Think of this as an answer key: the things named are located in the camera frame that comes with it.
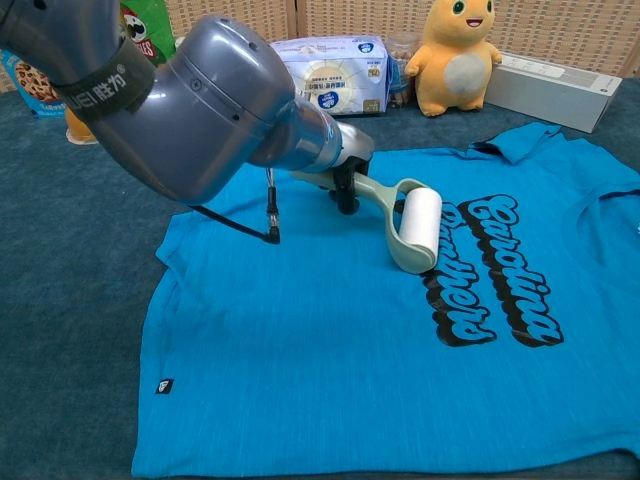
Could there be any woven rattan folding screen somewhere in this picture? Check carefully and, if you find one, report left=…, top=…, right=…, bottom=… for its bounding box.
left=0, top=0, right=640, bottom=94

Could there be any clear snack jar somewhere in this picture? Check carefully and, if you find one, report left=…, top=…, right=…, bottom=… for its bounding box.
left=384, top=30, right=422, bottom=110

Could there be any long white cardboard box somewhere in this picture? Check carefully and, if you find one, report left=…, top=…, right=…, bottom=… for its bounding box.
left=484, top=51, right=624, bottom=134

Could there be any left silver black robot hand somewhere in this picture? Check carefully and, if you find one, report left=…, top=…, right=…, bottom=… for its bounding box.
left=319, top=122, right=375, bottom=215

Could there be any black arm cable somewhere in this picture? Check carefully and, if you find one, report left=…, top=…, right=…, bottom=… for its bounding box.
left=188, top=168, right=282, bottom=245

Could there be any orange plush toy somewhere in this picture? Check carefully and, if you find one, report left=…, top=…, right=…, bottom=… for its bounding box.
left=403, top=0, right=503, bottom=118

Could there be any blue printed t-shirt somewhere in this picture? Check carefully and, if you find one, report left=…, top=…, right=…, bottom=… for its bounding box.
left=130, top=122, right=640, bottom=479

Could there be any bun in plastic cup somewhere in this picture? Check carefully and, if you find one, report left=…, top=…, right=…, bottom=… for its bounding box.
left=63, top=107, right=100, bottom=145

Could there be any dark green velcro strap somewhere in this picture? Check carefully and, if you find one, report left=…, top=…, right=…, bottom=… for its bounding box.
left=49, top=37, right=157, bottom=124

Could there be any green Pringles can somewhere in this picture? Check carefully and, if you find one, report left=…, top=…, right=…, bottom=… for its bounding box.
left=118, top=0, right=176, bottom=67

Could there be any green handled white lint roller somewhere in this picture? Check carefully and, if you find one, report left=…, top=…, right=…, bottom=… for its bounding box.
left=290, top=169, right=444, bottom=275

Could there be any blue cookie box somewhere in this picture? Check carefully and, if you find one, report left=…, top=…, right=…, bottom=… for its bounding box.
left=0, top=48, right=67, bottom=120

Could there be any blue white tissue pack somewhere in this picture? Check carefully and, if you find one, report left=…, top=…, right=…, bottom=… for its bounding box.
left=269, top=33, right=390, bottom=117

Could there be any dark blue tablecloth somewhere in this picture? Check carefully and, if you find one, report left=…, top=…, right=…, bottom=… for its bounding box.
left=0, top=74, right=640, bottom=480

